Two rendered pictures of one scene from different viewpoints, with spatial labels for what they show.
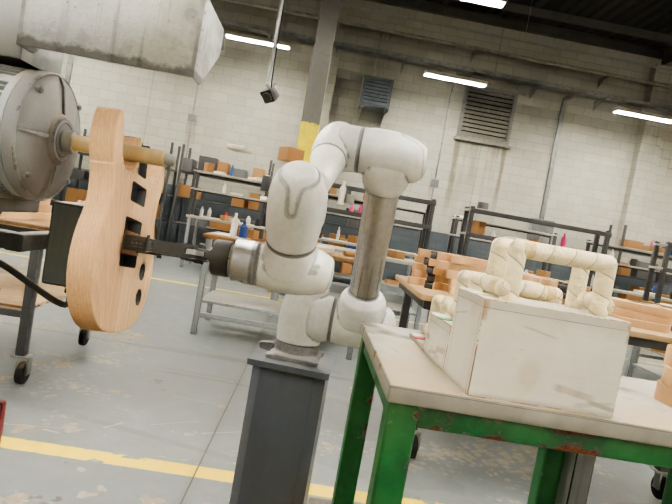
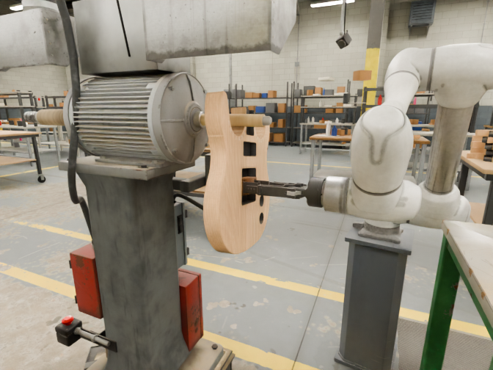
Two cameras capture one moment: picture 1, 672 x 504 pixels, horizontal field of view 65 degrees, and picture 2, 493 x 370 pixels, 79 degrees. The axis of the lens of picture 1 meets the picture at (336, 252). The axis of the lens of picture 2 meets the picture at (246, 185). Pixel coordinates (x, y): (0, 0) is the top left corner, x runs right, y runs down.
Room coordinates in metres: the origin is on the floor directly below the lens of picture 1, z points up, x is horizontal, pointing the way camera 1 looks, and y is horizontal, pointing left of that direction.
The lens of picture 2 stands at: (0.36, 0.06, 1.28)
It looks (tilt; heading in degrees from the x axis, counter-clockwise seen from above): 14 degrees down; 26
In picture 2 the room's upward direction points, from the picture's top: straight up
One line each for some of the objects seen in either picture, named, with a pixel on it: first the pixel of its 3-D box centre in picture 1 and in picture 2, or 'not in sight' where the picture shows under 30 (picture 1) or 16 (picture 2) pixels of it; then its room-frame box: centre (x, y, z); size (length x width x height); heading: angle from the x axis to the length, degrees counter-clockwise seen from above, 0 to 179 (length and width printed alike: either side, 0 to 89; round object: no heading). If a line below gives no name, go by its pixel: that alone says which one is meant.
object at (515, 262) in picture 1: (513, 274); not in sight; (0.93, -0.31, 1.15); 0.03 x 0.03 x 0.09
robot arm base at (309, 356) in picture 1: (291, 347); (376, 227); (1.84, 0.10, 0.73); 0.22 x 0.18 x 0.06; 85
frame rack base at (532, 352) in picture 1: (531, 348); not in sight; (0.99, -0.39, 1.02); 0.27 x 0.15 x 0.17; 96
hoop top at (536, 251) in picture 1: (563, 256); not in sight; (0.94, -0.40, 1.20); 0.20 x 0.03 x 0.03; 95
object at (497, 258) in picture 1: (495, 269); not in sight; (1.02, -0.31, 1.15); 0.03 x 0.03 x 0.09
